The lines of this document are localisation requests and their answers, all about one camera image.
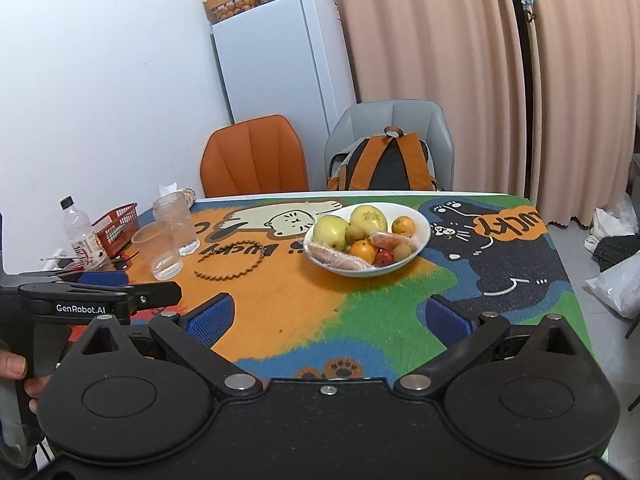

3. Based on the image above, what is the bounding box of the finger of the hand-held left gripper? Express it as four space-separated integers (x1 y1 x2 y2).
20 281 182 319
20 270 129 287

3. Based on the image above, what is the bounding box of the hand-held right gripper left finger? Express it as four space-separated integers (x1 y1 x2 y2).
75 294 263 401

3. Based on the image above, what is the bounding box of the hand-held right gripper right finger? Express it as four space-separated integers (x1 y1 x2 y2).
395 295 583 398

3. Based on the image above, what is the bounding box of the white ceramic bowl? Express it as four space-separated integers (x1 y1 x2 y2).
303 201 432 278

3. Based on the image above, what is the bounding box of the sausage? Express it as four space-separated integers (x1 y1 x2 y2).
370 231 417 252
307 241 373 272

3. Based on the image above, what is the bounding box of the yellow mango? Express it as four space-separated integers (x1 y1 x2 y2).
348 204 390 236

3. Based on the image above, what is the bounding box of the person's left hand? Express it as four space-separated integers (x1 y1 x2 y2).
0 351 51 415

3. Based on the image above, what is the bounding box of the brown wavy headband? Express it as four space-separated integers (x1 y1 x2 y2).
196 241 266 281

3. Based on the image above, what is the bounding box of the clear ribbed glass cup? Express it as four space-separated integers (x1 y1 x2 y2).
131 220 185 281
151 190 201 257

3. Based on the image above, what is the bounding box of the clear plastic bottle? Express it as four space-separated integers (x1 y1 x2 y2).
60 196 113 273

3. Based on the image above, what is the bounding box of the red plastic basket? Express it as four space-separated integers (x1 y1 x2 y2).
91 203 139 257

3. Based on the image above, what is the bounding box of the orange and black backpack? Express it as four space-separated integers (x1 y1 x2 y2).
327 126 441 192

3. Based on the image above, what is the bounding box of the orange chair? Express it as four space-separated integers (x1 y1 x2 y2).
200 114 309 198

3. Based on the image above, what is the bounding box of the white plastic bag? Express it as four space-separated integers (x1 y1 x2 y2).
585 255 640 318

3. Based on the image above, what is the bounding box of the dark clothing pile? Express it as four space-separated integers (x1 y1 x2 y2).
592 234 640 273

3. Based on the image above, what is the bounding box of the clear plastic bag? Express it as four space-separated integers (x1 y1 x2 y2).
582 192 638 253

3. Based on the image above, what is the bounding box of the grey chair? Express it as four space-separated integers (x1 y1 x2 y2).
324 100 456 192

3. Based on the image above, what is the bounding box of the white fridge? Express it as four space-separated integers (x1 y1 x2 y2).
210 0 357 126

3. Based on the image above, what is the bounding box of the pink curtain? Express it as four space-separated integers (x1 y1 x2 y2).
262 0 523 201
525 0 640 228

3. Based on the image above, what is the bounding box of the clear container of round fruit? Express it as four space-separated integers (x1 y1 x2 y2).
204 0 260 24

